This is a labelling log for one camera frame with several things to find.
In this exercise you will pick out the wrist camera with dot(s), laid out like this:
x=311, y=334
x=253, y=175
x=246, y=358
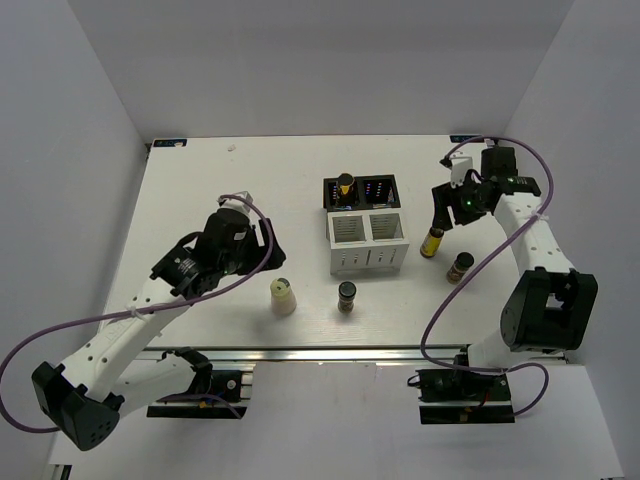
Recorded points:
x=240, y=202
x=458, y=165

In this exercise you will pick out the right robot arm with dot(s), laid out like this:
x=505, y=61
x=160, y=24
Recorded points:
x=551, y=304

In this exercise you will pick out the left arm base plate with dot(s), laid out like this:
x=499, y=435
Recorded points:
x=223, y=394

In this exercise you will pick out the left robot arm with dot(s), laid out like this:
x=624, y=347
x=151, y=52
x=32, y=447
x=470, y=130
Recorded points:
x=87, y=394

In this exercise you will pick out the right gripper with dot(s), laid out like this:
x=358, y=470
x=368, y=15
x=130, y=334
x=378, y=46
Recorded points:
x=441, y=197

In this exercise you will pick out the spice jar black lid right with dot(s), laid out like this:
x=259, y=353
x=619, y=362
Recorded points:
x=461, y=265

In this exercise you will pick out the spice jar black lid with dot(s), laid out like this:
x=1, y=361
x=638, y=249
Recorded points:
x=346, y=295
x=461, y=265

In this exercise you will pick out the white metal organizer rack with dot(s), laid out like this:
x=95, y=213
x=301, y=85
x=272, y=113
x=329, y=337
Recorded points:
x=366, y=240

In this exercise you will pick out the XDOF logo sticker left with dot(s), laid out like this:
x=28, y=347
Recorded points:
x=169, y=143

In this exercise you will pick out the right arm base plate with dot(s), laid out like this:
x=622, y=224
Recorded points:
x=453, y=397

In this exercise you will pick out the xdof logo sticker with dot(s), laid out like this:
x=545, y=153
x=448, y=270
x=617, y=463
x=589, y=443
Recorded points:
x=457, y=139
x=169, y=143

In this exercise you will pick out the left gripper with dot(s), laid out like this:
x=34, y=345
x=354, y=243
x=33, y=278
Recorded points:
x=258, y=252

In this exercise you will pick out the XDOF logo sticker right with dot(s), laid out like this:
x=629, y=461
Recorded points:
x=457, y=139

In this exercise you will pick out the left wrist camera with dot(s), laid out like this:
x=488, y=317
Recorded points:
x=240, y=202

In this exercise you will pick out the black metal organizer rack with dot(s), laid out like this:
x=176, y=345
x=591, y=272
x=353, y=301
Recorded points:
x=372, y=192

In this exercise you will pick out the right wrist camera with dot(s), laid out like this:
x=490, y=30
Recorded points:
x=458, y=165

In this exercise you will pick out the spice jar black lid centre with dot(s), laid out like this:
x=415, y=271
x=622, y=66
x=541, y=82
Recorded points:
x=346, y=295

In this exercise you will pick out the brown bottle gold cap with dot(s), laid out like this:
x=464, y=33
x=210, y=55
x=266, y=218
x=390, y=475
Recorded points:
x=431, y=242

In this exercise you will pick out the tall dark sauce bottle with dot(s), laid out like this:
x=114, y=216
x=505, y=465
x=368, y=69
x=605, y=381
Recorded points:
x=345, y=192

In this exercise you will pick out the white squeeze bottle yellow cap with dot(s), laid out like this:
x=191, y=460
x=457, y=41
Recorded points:
x=283, y=300

